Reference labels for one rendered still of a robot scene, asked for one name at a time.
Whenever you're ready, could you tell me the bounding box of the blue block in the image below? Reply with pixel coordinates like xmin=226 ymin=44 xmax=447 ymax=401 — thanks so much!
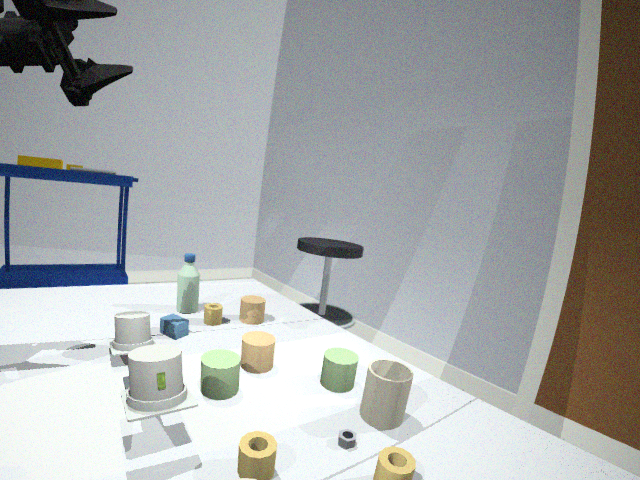
xmin=159 ymin=313 xmax=189 ymax=340

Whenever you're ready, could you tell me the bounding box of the green cylinder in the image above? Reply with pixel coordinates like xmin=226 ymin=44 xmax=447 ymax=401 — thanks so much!
xmin=200 ymin=349 xmax=241 ymax=401
xmin=320 ymin=348 xmax=359 ymax=394

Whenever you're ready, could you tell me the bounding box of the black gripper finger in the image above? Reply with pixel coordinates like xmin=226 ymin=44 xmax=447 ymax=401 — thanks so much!
xmin=81 ymin=58 xmax=133 ymax=100
xmin=38 ymin=0 xmax=117 ymax=22

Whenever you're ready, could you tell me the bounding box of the small grey hex nut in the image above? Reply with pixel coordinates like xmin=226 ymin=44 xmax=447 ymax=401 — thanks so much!
xmin=338 ymin=428 xmax=357 ymax=449

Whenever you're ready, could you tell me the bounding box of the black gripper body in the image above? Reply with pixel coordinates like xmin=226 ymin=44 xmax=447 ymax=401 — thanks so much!
xmin=0 ymin=0 xmax=89 ymax=107

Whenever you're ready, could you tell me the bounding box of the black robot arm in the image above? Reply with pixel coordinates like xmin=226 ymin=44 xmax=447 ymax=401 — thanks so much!
xmin=0 ymin=0 xmax=78 ymax=45

